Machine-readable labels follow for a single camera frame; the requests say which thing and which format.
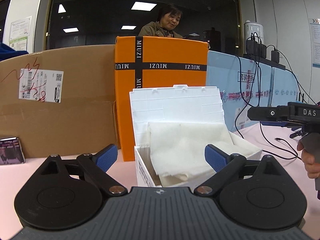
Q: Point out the white water dispenser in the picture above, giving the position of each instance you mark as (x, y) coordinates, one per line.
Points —
(254, 29)

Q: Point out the white tissue paper sheet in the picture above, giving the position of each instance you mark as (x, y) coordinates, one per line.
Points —
(177, 149)

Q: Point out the operator right hand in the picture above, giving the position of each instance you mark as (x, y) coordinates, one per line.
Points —
(312, 168)

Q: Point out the brown cardboard box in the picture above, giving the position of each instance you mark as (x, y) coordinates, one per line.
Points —
(60, 101)

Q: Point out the large light blue carton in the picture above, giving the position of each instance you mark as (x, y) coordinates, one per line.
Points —
(243, 83)

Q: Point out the white plastic storage box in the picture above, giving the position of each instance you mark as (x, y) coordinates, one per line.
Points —
(181, 104)

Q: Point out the black charger adapter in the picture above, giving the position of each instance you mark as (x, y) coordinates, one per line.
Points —
(275, 56)

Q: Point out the wall notice poster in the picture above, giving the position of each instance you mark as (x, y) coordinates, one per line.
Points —
(19, 33)

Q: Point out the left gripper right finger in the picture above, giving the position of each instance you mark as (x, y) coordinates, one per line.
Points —
(257, 194)

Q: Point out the orange MIUZI box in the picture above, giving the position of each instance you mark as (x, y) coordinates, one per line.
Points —
(149, 62)

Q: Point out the woman in olive jacket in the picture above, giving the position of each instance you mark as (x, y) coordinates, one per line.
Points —
(168, 19)

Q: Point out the black power strip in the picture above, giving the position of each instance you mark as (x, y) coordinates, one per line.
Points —
(264, 61)

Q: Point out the small photo card pack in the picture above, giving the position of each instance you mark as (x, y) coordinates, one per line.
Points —
(11, 151)

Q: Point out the black tripod foot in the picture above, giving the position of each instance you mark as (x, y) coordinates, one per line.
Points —
(296, 132)

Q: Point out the blue cloth behind box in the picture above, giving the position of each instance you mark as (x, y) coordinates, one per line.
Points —
(7, 52)

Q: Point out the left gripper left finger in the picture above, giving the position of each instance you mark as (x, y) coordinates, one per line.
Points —
(65, 193)

